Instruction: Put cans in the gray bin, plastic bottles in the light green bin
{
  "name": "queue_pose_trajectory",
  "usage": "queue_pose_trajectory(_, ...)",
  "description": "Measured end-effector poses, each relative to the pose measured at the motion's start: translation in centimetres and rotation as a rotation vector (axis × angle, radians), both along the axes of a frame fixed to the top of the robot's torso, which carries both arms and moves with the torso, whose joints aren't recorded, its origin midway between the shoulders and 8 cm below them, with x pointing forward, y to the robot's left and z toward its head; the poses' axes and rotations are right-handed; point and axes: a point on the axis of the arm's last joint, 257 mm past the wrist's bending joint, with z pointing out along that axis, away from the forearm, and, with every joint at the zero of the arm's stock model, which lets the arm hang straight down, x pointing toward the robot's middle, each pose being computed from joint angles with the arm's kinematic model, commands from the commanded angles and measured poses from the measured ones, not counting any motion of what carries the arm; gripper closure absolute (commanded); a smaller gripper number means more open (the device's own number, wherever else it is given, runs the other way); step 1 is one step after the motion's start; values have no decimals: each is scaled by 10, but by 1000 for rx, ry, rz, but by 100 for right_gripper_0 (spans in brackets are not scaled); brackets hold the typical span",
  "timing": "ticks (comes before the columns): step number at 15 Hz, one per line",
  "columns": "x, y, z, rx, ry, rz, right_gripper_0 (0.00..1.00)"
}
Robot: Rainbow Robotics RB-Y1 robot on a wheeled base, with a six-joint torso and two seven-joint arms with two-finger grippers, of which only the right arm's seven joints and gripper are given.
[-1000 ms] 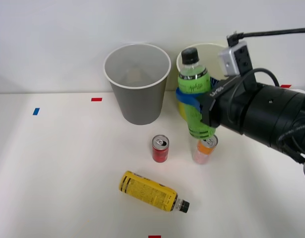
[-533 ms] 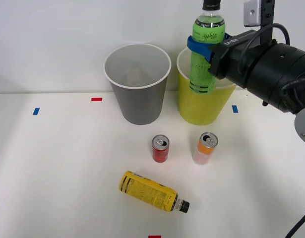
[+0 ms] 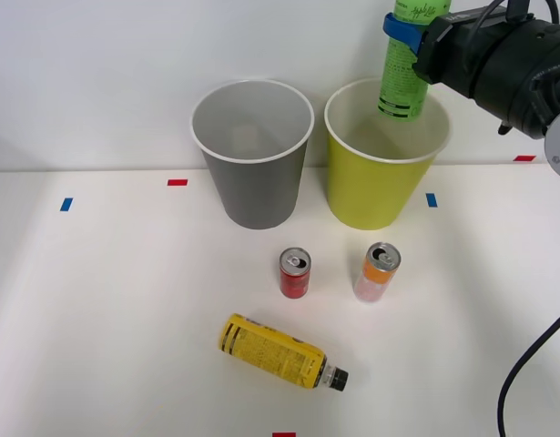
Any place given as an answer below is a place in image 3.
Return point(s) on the orange and white drink can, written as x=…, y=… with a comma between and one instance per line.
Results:
x=373, y=278

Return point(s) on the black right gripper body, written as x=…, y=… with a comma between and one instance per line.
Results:
x=457, y=54

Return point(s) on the grey plastic waste bin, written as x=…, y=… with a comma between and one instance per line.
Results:
x=257, y=196

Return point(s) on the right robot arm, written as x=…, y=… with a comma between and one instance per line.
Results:
x=530, y=82

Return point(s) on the green label plastic bottle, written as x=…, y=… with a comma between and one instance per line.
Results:
x=398, y=82

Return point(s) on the yellow-green plastic waste bin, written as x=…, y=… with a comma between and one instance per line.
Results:
x=370, y=191

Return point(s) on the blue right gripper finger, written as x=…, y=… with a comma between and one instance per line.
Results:
x=403, y=31

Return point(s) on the small red drink can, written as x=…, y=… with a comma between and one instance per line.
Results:
x=294, y=280

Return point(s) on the yellow label plastic bottle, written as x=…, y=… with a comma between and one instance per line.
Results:
x=270, y=352

